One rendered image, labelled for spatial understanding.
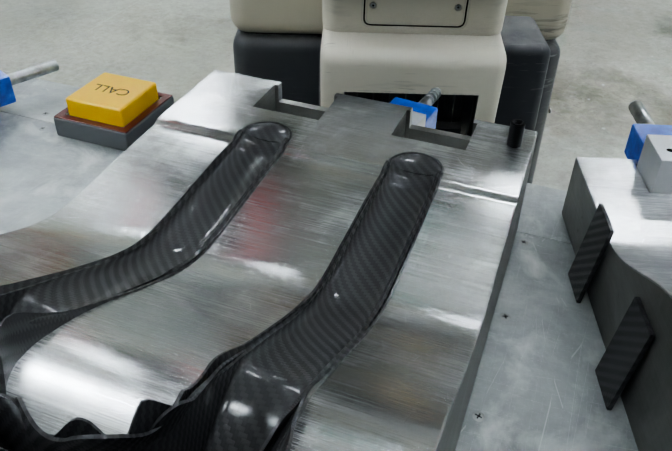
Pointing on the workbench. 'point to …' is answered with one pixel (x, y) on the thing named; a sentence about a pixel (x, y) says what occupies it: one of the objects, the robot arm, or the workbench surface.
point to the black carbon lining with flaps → (356, 257)
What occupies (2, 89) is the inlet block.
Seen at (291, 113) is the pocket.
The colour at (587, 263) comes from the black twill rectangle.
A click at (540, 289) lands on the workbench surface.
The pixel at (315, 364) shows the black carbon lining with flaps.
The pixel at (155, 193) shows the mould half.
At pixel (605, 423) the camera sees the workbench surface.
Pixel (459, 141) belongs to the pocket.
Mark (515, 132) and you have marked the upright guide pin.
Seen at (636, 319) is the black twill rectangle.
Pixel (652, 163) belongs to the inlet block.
